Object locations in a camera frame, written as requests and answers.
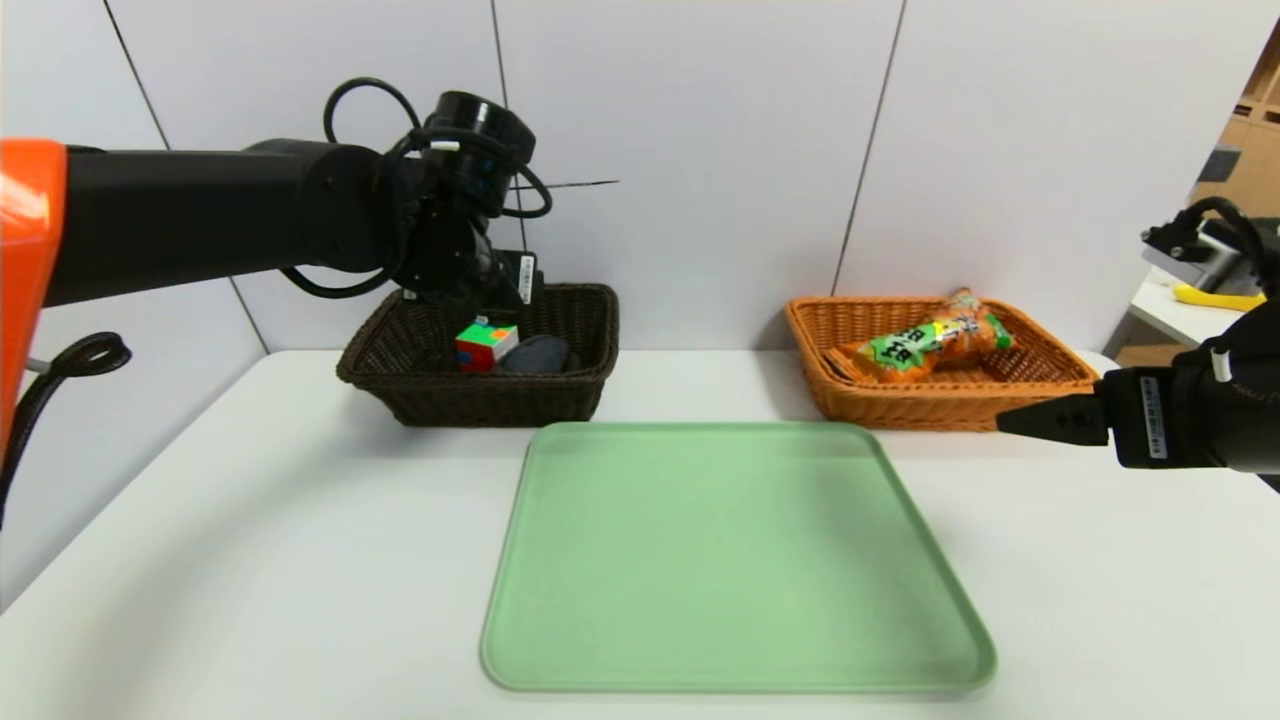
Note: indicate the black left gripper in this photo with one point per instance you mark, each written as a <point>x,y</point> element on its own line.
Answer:
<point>524,279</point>

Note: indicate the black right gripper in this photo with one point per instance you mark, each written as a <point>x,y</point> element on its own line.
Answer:
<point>1148,418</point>

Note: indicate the dark grey towel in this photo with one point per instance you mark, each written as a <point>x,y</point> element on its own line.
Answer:
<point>540,355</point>

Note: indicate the multicoloured puzzle cube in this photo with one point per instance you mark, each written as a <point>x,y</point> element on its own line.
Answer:
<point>480,348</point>

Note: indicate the orange snack bag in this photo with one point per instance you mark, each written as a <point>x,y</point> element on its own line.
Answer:
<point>920,345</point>

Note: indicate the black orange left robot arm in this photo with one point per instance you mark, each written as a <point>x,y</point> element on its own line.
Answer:
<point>200,220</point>

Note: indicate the dark brown wicker basket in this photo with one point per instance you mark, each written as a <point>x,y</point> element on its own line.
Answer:
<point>480,400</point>

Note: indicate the orange wicker basket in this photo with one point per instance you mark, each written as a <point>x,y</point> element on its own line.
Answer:
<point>930,405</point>

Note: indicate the white background table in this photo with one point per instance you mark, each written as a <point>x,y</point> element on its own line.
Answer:
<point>1165,315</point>

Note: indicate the yellow banana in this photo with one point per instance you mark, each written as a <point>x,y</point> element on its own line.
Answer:
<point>1215,298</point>

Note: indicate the light green plastic tray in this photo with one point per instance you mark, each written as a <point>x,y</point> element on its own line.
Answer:
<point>730,560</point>

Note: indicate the wooden shelf unit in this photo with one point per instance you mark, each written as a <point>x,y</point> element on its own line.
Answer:
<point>1250,110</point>

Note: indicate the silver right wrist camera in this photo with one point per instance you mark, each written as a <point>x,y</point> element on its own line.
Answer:
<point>1225,262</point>

